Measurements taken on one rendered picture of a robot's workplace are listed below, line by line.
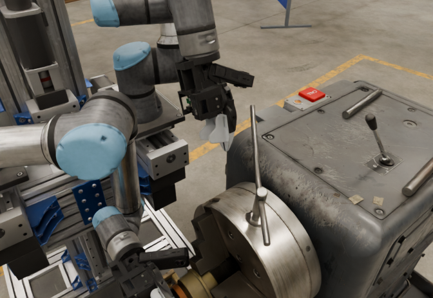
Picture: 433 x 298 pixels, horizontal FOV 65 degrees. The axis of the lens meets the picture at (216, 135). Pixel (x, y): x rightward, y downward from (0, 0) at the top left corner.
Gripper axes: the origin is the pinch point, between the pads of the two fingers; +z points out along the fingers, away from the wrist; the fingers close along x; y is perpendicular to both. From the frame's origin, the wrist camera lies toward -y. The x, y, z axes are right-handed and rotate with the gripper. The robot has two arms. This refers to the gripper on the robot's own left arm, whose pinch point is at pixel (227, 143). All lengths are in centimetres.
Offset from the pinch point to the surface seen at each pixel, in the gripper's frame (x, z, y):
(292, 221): 13.2, 16.0, -3.5
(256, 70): -255, 57, -225
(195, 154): -172, 84, -78
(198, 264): 2.5, 21.7, 14.8
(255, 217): 10.1, 12.5, 3.4
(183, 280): 2.1, 23.7, 18.7
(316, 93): -12.1, 3.1, -43.5
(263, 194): 13.4, 5.9, 2.9
